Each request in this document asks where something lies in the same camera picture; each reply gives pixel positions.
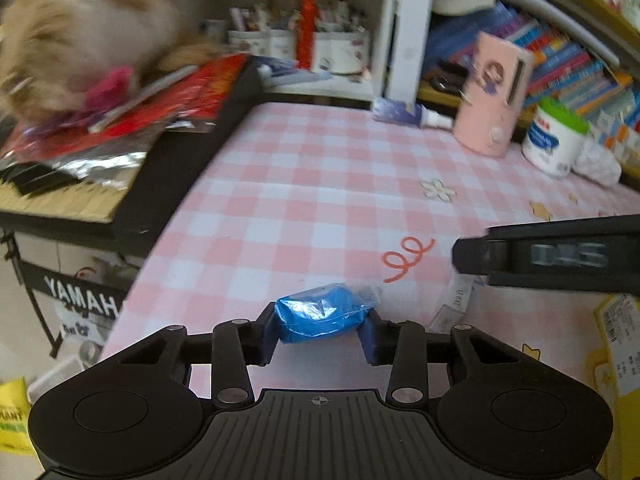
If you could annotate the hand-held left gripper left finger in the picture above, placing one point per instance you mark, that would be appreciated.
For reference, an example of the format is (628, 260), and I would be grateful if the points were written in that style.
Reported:
(267, 340)

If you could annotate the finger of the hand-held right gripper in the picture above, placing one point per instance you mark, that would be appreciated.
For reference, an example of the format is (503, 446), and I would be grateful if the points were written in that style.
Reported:
(500, 260)

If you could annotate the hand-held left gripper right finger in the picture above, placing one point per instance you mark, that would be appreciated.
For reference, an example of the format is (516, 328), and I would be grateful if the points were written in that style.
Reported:
(369, 345)

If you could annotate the blue candy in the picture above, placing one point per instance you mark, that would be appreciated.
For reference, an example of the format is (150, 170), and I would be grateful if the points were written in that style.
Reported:
(320, 315)

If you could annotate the yellow cardboard box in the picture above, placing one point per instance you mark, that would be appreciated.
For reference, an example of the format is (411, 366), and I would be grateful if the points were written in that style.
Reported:
(622, 340)

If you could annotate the white jar green lid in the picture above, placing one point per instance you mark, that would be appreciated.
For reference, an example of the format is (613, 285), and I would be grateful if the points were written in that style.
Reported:
(550, 145)

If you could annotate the white quilted pouch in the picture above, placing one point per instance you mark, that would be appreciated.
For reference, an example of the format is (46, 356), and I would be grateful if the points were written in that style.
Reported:
(597, 165)

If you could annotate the pink cylindrical humidifier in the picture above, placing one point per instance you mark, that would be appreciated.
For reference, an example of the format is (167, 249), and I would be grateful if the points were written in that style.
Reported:
(485, 110)

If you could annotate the pink checked tablecloth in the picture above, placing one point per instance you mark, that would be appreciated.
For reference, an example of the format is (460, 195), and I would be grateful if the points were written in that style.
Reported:
(300, 185)

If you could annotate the blue glue bottle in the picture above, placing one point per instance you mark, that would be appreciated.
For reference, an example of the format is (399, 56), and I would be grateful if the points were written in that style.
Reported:
(395, 110)

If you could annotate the black digital piano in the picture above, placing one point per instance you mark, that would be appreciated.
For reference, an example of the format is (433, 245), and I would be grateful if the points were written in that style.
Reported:
(165, 185)

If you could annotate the black piano stand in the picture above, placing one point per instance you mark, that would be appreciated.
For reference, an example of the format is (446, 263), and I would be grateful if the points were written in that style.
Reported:
(75, 300)

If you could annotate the row of colourful books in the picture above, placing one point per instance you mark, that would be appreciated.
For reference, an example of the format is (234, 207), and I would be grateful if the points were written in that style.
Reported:
(560, 55)

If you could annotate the white wooden bookshelf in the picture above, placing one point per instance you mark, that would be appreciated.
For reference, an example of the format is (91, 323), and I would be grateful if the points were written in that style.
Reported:
(400, 35)

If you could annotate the red foil packets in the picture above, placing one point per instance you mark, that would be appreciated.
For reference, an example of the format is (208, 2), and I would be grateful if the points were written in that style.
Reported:
(190, 95)

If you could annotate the grey foam tube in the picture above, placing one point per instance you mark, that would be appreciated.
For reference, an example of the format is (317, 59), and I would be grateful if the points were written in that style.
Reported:
(550, 7)

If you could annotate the yellow paper bag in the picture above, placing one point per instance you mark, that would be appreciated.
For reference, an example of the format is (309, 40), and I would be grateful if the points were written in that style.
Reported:
(15, 410)

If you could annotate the white pen holder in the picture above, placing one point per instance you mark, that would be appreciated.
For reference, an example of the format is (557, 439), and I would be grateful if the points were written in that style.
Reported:
(280, 45)

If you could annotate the red white-capped bottle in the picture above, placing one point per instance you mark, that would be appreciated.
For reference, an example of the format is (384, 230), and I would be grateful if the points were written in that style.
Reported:
(306, 35)

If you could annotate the fluffy brown plush toy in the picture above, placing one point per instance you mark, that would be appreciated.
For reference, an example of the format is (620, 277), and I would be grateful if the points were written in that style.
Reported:
(75, 25)

